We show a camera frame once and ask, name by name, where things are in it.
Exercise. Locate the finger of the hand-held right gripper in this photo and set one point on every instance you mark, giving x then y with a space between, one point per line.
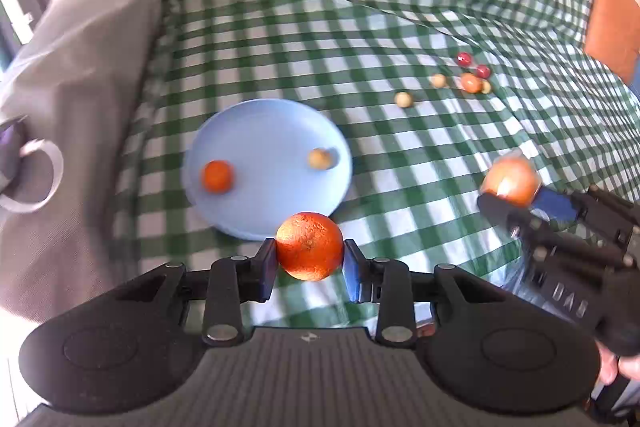
505 214
555 207

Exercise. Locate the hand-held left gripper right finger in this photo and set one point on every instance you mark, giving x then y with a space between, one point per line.
352 274

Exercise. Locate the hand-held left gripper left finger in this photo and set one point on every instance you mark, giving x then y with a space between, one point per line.
265 269

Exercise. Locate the large orange plastic-wrapped fruit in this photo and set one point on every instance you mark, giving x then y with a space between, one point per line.
511 179

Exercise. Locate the large orange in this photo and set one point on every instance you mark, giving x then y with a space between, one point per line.
310 247

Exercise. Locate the longan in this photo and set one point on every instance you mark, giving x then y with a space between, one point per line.
320 159
403 99
438 80
486 88

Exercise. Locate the blue plate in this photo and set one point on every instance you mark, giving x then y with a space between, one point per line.
270 132

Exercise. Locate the red plastic-wrapped fruit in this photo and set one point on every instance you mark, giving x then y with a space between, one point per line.
464 59
482 71

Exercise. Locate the person's right hand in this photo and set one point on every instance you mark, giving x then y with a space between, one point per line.
607 364

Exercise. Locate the small orange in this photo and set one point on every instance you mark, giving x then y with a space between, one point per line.
218 177

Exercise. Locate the small orange plastic-wrapped fruit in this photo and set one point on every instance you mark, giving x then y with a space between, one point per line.
470 83

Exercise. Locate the orange cushion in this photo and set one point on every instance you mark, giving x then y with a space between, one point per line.
612 27

